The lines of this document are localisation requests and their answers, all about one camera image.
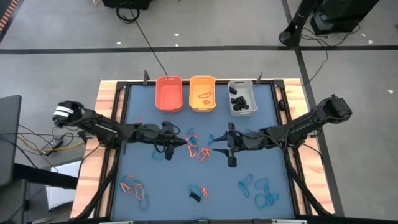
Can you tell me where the orange plastic basket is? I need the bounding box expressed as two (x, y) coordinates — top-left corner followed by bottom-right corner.
(155, 75), (184, 113)

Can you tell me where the black equipment case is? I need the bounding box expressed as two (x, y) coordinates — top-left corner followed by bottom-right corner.
(101, 0), (154, 10)

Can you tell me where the dark grey flat panel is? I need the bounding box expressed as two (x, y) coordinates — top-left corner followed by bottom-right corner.
(0, 95), (22, 187)

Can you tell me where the yellow cable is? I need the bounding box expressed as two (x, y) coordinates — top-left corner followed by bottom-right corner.
(17, 135), (86, 154)

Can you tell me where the black bar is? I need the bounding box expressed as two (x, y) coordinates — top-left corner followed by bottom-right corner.
(14, 163), (79, 190)

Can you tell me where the black power adapter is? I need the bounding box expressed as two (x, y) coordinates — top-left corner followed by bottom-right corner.
(46, 138), (64, 149)

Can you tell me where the white plastic basket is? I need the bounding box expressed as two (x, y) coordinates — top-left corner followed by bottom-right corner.
(228, 79), (259, 118)

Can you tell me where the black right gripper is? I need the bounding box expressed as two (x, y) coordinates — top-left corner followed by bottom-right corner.
(211, 122), (266, 168)

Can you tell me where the black orange striped ramp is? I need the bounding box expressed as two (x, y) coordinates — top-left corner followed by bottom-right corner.
(0, 0), (20, 43)

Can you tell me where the black equipment box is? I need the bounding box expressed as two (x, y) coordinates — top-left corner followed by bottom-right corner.
(310, 0), (381, 35)

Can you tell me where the blue table mat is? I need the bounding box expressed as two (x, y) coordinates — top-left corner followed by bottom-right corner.
(112, 83), (296, 220)

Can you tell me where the long black floor cable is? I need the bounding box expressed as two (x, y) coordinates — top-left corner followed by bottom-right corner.
(116, 1), (169, 77)

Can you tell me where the thin black floor cable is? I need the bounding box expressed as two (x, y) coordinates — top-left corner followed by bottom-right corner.
(300, 23), (362, 88)

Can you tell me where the yellow plastic basket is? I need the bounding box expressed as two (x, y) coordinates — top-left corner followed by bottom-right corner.
(188, 75), (217, 113)

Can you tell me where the black cable conduit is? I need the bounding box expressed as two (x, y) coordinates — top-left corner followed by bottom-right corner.
(73, 146), (122, 220)
(281, 146), (332, 217)

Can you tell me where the white board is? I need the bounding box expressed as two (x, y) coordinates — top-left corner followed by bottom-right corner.
(45, 160), (82, 211)

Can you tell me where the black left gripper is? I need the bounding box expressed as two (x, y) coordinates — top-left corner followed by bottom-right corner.
(136, 120), (188, 161)

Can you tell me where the black cable bundle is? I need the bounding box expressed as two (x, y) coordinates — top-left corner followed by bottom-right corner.
(0, 124), (94, 175)

